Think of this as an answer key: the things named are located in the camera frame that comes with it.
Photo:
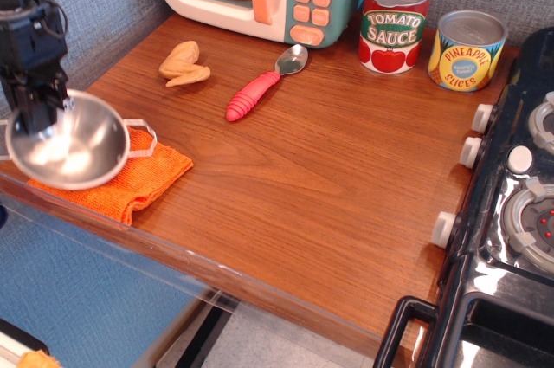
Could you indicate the orange object bottom left corner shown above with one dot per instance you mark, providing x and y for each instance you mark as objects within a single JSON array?
[{"x": 37, "y": 359}]

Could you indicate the white stove knob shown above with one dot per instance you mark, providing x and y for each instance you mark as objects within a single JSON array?
[
  {"x": 470, "y": 151},
  {"x": 481, "y": 118},
  {"x": 443, "y": 228}
]

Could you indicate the toy spoon with pink handle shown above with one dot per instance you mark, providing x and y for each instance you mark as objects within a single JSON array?
[{"x": 292, "y": 61}]

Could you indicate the white stove knob middle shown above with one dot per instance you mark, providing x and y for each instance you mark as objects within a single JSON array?
[{"x": 470, "y": 151}]

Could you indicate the white stove knob top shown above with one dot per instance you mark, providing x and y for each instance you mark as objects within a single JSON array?
[{"x": 481, "y": 118}]

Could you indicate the black toy stove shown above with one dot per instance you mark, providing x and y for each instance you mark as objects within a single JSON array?
[{"x": 495, "y": 304}]

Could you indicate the tomato sauce can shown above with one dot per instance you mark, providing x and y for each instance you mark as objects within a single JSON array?
[{"x": 391, "y": 33}]

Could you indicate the plastic toy chicken wing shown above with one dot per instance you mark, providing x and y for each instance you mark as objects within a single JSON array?
[{"x": 180, "y": 67}]

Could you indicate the orange knitted cloth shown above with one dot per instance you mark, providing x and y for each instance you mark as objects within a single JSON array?
[{"x": 141, "y": 182}]

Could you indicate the pineapple slices can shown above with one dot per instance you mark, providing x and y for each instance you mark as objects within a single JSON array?
[{"x": 466, "y": 50}]

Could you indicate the stainless steel bowl with handles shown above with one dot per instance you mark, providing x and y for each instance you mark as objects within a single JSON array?
[{"x": 86, "y": 147}]

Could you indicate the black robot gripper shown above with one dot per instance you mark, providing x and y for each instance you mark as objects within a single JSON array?
[{"x": 33, "y": 43}]

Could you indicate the clear acrylic table guard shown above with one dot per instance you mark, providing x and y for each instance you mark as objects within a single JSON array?
[{"x": 331, "y": 255}]

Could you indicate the white stove knob bottom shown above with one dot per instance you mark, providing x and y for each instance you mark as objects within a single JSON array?
[{"x": 443, "y": 228}]

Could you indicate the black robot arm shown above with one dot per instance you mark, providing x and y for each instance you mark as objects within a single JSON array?
[{"x": 33, "y": 44}]

